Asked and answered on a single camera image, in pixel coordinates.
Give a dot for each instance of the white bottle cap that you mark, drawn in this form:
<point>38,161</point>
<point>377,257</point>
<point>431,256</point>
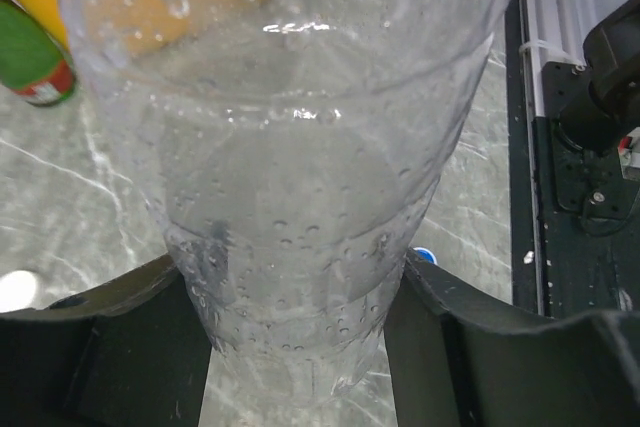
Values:
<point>18,290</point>

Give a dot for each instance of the blue bottle cap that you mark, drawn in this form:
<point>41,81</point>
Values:
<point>426,254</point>

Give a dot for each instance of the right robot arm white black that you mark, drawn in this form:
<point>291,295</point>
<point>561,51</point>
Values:
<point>606,108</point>

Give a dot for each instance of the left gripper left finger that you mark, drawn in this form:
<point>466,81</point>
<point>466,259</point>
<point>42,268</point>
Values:
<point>129,352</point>

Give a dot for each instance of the clear plastic bottle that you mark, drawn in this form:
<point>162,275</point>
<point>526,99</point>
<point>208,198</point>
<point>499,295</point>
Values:
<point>288,150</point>

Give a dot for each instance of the aluminium rail frame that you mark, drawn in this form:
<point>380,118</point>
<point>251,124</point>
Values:
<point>554,30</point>

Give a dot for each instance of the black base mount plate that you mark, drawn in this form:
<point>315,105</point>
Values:
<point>574,213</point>

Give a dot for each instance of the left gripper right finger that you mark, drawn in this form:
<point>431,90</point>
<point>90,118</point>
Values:
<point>460,357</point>

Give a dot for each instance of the green glass bottle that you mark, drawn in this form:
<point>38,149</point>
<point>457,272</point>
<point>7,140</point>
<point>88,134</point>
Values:
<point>32,65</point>

